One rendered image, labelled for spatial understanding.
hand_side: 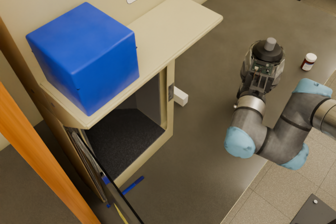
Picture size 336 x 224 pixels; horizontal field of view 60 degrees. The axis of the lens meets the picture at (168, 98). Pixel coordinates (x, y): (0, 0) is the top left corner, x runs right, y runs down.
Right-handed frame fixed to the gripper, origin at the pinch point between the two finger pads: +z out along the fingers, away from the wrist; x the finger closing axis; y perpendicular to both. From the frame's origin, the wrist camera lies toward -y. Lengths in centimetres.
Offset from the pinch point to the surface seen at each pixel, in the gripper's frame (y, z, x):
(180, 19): 32.2, -30.1, 17.8
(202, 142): -25.0, -22.4, 10.6
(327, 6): -125, 228, -51
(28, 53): 38, -51, 32
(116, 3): 37, -36, 27
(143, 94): -6.4, -23.3, 31.5
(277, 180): -120, 19, -36
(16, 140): 36, -62, 26
